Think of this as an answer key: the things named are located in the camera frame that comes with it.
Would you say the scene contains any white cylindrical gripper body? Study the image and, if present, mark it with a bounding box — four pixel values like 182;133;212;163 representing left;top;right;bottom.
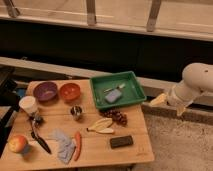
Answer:
167;81;202;107

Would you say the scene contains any purple bowl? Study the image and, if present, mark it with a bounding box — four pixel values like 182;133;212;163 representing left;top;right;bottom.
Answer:
33;81;58;102

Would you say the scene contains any blue sponge in tray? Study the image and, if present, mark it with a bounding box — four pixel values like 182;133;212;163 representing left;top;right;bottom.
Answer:
105;89;122;103

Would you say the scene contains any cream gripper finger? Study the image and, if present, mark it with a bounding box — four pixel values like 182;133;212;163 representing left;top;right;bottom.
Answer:
177;106;186;117
149;93;166;107

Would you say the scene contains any dark grape bunch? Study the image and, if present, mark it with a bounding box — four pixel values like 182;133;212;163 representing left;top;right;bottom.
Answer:
100;110;127;126

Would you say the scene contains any grey cloth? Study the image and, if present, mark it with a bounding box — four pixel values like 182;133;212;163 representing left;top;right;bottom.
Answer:
50;129;76;164

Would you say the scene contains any red apple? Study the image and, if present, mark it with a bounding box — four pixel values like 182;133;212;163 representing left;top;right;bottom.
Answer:
8;135;28;153

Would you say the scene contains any small white utensil in tray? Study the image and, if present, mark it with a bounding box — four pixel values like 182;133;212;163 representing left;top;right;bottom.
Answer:
103;83;125;93

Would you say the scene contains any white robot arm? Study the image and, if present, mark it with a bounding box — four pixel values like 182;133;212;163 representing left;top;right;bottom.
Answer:
149;63;213;116

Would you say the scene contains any black handled utensil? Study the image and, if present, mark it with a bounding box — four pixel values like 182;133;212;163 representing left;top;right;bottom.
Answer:
29;115;51;154

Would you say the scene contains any black rectangular sponge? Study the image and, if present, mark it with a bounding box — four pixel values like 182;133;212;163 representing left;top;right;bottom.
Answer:
110;135;133;149

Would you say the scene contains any green plastic tray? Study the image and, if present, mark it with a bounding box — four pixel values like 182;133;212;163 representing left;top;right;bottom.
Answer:
90;71;146;110

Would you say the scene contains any wooden table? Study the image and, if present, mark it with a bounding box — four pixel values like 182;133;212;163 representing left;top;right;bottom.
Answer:
0;80;154;171

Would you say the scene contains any yellow banana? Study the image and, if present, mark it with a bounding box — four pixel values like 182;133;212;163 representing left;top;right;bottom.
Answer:
87;118;114;134

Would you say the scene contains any white paper cup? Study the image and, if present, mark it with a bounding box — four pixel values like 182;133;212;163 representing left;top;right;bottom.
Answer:
19;96;38;116

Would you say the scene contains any orange bowl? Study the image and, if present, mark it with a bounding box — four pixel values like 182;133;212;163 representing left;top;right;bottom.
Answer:
59;83;81;102

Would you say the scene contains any small metal cup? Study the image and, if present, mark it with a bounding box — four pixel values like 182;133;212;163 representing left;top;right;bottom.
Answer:
70;106;83;121

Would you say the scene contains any orange carrot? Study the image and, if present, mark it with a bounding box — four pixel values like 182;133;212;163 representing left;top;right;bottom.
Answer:
74;131;82;161

